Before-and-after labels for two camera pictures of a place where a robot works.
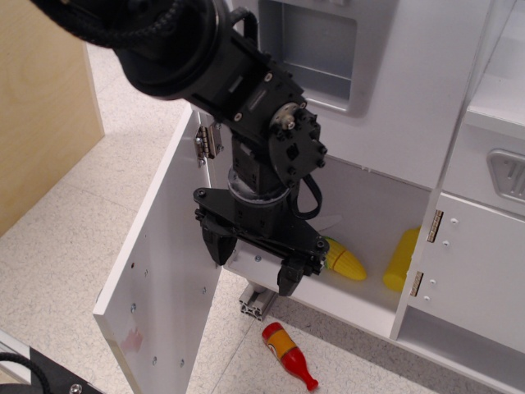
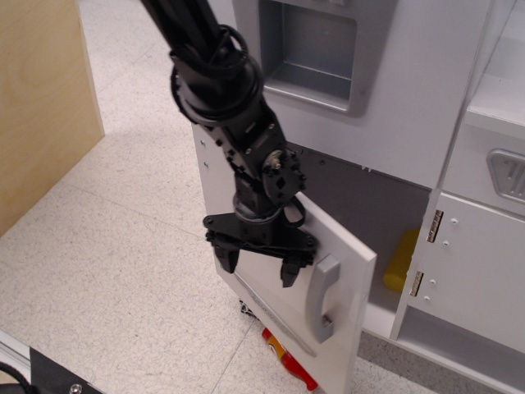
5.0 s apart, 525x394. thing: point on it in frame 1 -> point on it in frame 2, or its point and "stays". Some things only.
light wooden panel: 50,114 stays
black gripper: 277,229 stays
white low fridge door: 155,308 -> 323,318
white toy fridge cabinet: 421,104 stays
